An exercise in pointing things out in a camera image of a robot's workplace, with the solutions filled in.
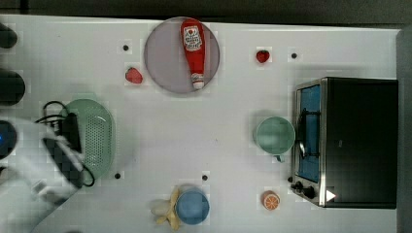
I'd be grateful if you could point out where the green strainer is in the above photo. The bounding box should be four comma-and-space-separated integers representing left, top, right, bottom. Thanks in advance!
60, 99, 115, 179

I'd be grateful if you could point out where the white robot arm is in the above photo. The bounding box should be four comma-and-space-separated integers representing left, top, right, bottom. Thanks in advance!
0, 117, 85, 233

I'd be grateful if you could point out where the green mug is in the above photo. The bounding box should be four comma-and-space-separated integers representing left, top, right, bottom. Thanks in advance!
253, 116, 295, 163

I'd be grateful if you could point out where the grey round plate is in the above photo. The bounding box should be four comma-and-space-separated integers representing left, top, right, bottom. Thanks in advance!
144, 17, 221, 94

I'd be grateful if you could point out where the dark red toy strawberry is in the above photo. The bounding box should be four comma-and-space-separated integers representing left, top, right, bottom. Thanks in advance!
256, 50, 270, 63

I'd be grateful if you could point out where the red ketchup bottle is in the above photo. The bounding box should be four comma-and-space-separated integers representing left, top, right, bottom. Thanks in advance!
180, 18, 206, 89

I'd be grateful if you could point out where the light red toy strawberry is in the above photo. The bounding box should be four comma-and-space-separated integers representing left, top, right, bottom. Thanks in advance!
125, 67, 143, 84

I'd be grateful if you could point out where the blue cup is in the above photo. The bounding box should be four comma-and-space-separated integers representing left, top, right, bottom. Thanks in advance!
175, 187, 210, 225

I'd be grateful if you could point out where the orange slice toy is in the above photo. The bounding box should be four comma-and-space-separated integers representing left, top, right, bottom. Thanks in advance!
260, 190, 280, 211

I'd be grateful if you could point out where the toy banana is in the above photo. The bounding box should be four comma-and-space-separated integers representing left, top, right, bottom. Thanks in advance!
151, 187, 181, 231

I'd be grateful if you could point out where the black toaster oven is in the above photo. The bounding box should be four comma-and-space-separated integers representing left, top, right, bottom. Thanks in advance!
289, 77, 398, 209

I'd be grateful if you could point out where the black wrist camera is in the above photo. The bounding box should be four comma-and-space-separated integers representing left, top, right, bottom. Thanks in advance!
61, 113, 82, 153

